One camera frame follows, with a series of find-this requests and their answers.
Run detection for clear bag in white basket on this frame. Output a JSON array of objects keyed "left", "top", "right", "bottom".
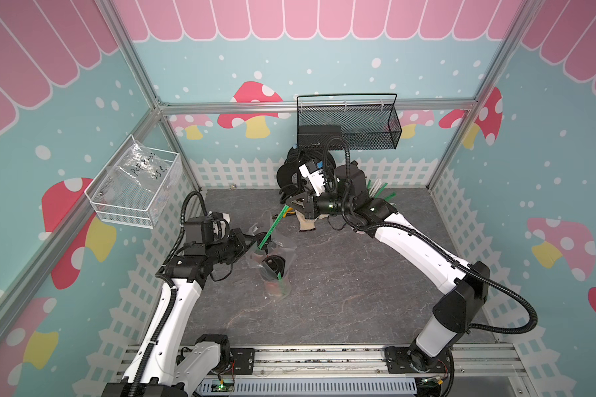
[{"left": 108, "top": 141, "right": 170, "bottom": 195}]

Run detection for black wire mesh basket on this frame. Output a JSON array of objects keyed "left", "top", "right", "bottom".
[{"left": 296, "top": 93, "right": 402, "bottom": 151}]

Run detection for black cable reel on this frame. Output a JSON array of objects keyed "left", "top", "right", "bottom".
[{"left": 276, "top": 147, "right": 337, "bottom": 204}]

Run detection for clear plastic carrier bag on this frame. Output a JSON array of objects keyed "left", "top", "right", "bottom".
[{"left": 245, "top": 210, "right": 298, "bottom": 301}]

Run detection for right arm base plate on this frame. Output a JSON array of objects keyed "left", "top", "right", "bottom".
[{"left": 383, "top": 346, "right": 452, "bottom": 376}]

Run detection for bundle of green white straws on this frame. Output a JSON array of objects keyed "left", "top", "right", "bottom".
[{"left": 367, "top": 179, "right": 389, "bottom": 199}]

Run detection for black box in basket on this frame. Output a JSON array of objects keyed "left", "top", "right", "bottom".
[{"left": 296, "top": 125, "right": 342, "bottom": 149}]

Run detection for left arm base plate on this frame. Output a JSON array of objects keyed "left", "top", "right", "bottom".
[{"left": 218, "top": 347, "right": 256, "bottom": 376}]

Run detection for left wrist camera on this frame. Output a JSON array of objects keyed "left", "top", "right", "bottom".
[{"left": 184, "top": 213, "right": 230, "bottom": 245}]

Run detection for white wire basket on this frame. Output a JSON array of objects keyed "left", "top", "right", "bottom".
[{"left": 84, "top": 136, "right": 183, "bottom": 229}]

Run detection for yellow handled pliers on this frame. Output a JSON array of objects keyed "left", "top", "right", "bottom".
[{"left": 284, "top": 208, "right": 296, "bottom": 218}]

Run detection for red milk tea cup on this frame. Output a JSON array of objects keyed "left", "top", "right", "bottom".
[
  {"left": 250, "top": 246, "right": 269, "bottom": 266},
  {"left": 261, "top": 255, "right": 291, "bottom": 299}
]

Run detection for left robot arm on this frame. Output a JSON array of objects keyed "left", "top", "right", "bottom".
[{"left": 103, "top": 212, "right": 256, "bottom": 396}]

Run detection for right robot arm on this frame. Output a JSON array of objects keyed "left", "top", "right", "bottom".
[{"left": 278, "top": 162, "right": 538, "bottom": 373}]

